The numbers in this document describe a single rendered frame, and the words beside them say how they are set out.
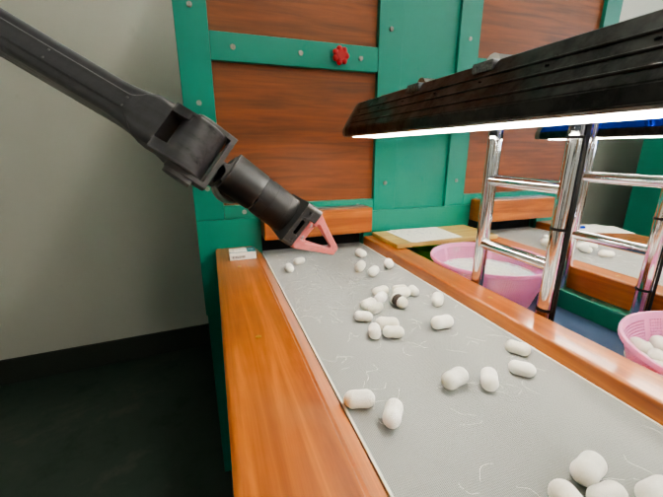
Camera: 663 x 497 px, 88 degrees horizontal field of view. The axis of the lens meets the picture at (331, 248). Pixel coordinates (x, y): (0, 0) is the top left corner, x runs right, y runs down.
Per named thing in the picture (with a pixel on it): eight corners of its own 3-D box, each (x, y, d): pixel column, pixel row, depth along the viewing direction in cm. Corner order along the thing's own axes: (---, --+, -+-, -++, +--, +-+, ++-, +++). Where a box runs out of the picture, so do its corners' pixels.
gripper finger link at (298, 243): (337, 228, 60) (296, 195, 56) (353, 238, 53) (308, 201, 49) (314, 258, 60) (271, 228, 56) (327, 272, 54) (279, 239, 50)
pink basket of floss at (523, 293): (551, 331, 67) (559, 285, 64) (414, 303, 79) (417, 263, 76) (545, 285, 89) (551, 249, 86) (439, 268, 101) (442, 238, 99)
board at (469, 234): (397, 248, 89) (397, 245, 89) (371, 236, 103) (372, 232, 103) (497, 239, 100) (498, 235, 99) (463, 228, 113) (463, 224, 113)
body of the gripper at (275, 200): (301, 200, 57) (265, 172, 54) (320, 211, 48) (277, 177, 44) (277, 231, 57) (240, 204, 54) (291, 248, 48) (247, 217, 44)
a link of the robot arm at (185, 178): (160, 167, 42) (199, 110, 43) (159, 176, 52) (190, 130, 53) (245, 221, 47) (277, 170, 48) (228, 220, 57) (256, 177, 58)
